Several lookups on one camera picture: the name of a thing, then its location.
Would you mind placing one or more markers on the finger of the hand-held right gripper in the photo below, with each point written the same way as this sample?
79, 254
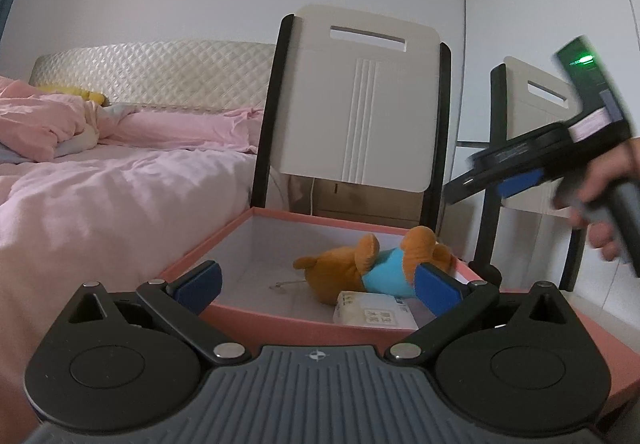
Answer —
520, 184

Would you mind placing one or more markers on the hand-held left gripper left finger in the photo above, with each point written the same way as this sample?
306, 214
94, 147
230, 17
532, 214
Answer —
206, 285

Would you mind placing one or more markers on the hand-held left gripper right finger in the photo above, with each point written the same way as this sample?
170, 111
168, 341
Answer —
439, 289

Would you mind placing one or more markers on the white tissue packet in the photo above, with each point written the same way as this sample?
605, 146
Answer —
365, 311

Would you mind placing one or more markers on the brown plush bear toy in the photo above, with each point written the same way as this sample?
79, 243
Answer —
340, 274

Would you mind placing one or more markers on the pink cardboard box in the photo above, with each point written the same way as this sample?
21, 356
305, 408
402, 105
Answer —
300, 329

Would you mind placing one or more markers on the person's right hand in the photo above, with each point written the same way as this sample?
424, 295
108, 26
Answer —
612, 174

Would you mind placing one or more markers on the wooden nightstand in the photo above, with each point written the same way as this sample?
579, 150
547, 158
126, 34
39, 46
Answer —
360, 204

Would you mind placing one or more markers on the white quilted bed headboard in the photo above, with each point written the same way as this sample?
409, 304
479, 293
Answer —
150, 69

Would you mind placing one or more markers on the yellow plush toy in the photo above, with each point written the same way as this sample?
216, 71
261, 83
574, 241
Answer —
75, 91

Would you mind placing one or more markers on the white chair with black frame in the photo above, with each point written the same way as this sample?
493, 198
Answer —
350, 99
520, 94

